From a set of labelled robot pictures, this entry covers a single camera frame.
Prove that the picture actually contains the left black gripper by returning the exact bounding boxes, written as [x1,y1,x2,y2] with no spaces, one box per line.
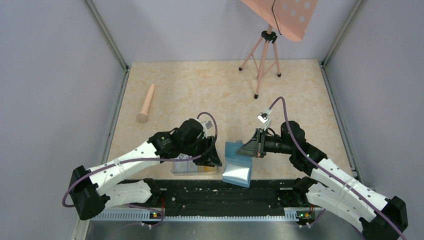
[182,134,222,167]

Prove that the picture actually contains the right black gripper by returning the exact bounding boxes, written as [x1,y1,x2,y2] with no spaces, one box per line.
[236,127,294,158]

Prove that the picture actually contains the blue card holder wallet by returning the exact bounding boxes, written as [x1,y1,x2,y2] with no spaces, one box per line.
[222,141,253,188]

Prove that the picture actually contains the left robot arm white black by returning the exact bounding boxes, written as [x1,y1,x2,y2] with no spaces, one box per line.
[62,118,222,221]

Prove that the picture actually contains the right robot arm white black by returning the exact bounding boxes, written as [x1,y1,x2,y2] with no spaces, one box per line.
[236,120,408,240]

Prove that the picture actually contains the clear acrylic card stand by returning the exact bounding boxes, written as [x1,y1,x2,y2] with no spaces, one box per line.
[171,160,220,176]

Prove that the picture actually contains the pink tripod stand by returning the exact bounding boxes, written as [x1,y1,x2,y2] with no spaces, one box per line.
[238,24,282,100]

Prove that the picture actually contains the pink perforated board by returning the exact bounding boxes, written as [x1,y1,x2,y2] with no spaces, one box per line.
[241,0,319,42]

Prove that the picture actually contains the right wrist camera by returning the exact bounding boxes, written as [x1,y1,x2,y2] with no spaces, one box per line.
[257,108,272,131]

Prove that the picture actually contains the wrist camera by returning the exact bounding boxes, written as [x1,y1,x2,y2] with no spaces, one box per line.
[257,108,272,131]
[197,119,214,138]

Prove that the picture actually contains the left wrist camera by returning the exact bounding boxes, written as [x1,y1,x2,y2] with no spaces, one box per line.
[197,119,214,138]

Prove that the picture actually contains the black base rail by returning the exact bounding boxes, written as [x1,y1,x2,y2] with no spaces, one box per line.
[119,178,360,218]

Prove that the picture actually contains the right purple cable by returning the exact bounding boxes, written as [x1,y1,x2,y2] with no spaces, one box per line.
[268,96,408,240]

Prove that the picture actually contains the purple cable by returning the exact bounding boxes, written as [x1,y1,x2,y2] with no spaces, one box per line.
[62,111,219,208]
[268,96,408,240]

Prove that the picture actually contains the aluminium slotted rail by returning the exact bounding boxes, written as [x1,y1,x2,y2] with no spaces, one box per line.
[91,208,307,222]

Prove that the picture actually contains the pink cylindrical handle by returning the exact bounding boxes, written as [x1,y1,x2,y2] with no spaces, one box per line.
[136,84,156,123]

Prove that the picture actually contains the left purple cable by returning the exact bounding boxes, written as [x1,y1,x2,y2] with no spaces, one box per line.
[62,111,219,208]

